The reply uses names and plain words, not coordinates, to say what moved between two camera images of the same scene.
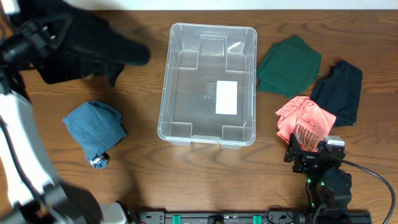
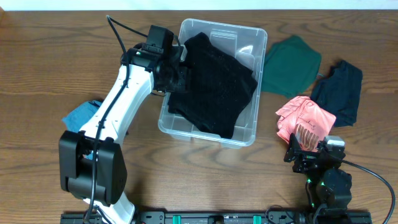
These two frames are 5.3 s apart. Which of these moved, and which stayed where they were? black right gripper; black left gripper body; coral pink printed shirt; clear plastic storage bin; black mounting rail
Moved: black left gripper body; clear plastic storage bin
Stayed: black mounting rail; black right gripper; coral pink printed shirt
